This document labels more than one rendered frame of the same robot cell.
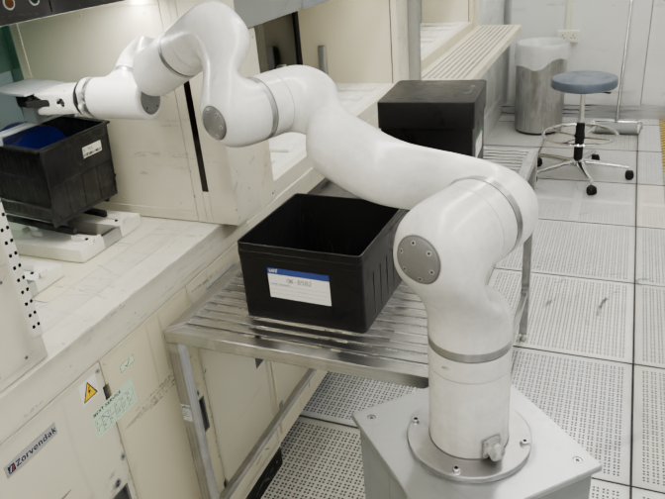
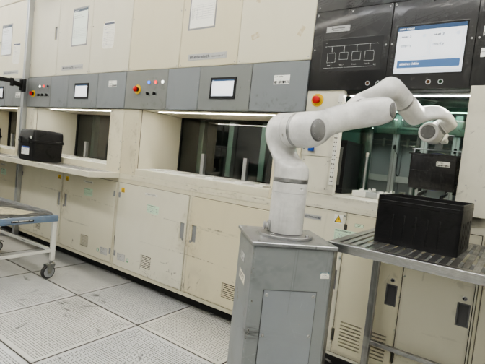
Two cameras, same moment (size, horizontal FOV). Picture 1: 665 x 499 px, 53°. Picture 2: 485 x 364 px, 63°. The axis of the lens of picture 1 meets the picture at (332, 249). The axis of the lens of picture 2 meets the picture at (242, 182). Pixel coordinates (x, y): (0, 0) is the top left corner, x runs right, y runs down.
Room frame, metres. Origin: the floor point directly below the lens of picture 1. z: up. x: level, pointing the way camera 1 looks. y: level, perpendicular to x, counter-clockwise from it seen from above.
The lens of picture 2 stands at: (0.89, -1.54, 1.01)
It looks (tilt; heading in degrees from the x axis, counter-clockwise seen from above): 4 degrees down; 101
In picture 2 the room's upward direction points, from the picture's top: 6 degrees clockwise
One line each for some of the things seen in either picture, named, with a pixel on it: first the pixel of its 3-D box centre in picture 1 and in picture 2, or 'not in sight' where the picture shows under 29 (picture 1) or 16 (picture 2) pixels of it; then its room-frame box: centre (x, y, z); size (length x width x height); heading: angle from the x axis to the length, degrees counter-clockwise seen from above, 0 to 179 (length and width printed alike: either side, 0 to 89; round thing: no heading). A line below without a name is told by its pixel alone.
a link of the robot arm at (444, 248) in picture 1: (457, 274); (288, 146); (0.78, -0.16, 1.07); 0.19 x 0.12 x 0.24; 135
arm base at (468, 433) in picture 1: (468, 389); (287, 209); (0.80, -0.19, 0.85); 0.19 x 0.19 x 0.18
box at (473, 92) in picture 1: (433, 130); not in sight; (2.03, -0.35, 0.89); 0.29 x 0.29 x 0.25; 69
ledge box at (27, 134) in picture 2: not in sight; (40, 145); (-1.46, 1.46, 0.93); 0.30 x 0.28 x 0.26; 152
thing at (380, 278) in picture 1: (327, 257); (424, 222); (1.30, 0.01, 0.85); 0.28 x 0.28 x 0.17; 64
